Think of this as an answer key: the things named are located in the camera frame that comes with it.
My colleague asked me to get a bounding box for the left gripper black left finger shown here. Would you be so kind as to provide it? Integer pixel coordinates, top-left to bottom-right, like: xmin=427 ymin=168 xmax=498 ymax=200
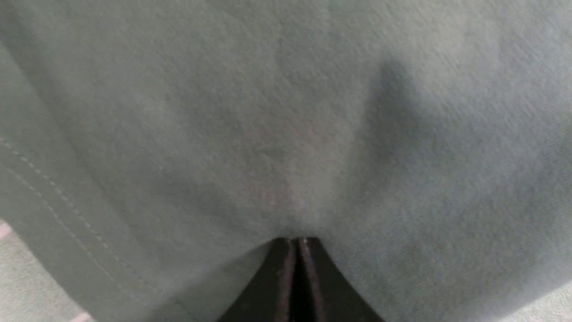
xmin=218 ymin=238 xmax=296 ymax=322

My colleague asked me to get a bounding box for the green long sleeve shirt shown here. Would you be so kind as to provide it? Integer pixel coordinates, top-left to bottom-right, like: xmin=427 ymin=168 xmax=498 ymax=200
xmin=1 ymin=0 xmax=571 ymax=322

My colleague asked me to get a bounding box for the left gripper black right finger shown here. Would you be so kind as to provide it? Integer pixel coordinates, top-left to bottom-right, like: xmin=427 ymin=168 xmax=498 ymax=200
xmin=298 ymin=237 xmax=383 ymax=322

